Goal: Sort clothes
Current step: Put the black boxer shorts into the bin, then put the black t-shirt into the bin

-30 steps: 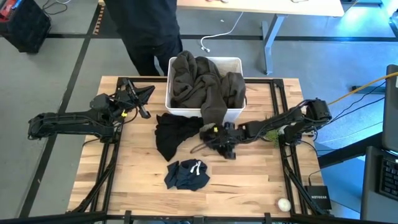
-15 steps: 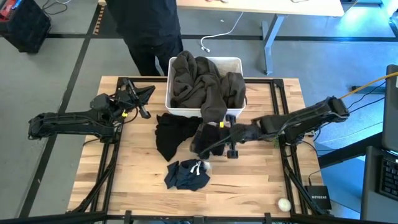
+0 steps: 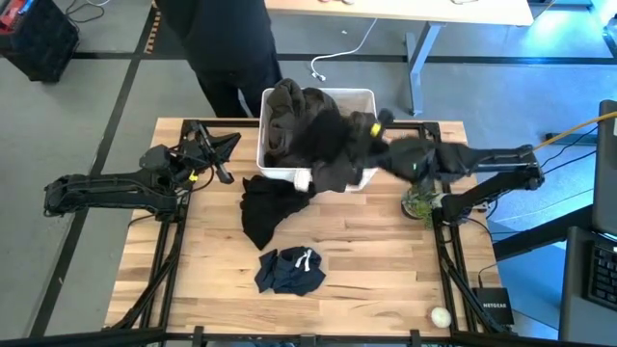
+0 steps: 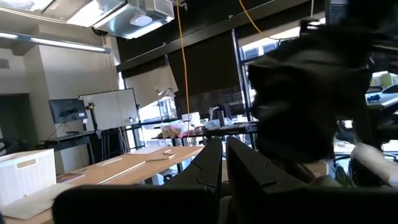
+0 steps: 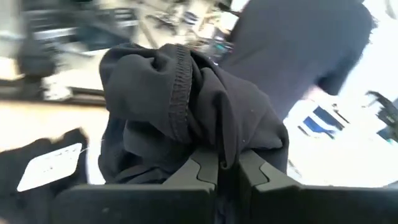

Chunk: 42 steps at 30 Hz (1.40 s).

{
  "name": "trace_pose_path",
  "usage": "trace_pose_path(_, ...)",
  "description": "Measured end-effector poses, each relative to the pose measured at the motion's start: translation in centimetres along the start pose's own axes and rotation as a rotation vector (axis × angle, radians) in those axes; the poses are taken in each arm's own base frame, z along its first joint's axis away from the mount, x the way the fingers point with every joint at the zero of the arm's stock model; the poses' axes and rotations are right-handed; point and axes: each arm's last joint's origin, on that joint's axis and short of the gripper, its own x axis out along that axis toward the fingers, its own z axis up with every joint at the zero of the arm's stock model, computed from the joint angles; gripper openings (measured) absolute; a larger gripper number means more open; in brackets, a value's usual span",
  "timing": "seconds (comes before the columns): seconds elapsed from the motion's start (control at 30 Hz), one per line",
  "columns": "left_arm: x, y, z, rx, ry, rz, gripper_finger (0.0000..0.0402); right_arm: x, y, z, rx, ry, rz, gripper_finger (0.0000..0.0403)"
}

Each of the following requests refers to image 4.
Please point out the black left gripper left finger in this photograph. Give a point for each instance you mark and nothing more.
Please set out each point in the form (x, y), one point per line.
(205, 168)

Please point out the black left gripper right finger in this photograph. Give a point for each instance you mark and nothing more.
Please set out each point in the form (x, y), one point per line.
(248, 168)

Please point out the black cloth garment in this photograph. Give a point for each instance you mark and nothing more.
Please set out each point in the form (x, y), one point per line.
(304, 102)

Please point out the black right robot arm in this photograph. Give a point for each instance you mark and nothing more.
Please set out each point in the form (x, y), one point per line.
(370, 18)

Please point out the black cluttered work table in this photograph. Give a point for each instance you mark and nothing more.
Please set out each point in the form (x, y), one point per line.
(224, 130)

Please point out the light wooden table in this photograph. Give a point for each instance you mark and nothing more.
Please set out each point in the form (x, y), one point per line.
(136, 165)

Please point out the white whiteboard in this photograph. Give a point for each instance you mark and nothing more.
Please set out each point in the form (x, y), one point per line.
(112, 109)

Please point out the black standing desk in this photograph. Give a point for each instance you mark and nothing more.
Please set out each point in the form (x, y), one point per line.
(66, 138)

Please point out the black computer monitor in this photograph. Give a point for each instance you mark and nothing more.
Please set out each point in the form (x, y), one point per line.
(66, 110)

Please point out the white car outside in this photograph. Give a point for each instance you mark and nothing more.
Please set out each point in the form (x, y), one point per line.
(384, 95)

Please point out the white round ceiling device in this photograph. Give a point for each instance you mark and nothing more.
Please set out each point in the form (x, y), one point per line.
(140, 20)

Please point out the white woven storage basket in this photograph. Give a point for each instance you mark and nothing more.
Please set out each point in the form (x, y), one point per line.
(25, 174)

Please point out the long ceiling light tube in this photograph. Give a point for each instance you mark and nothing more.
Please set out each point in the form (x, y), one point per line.
(62, 43)

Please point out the silver ceiling air duct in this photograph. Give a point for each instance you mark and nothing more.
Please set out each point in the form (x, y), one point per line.
(136, 28)

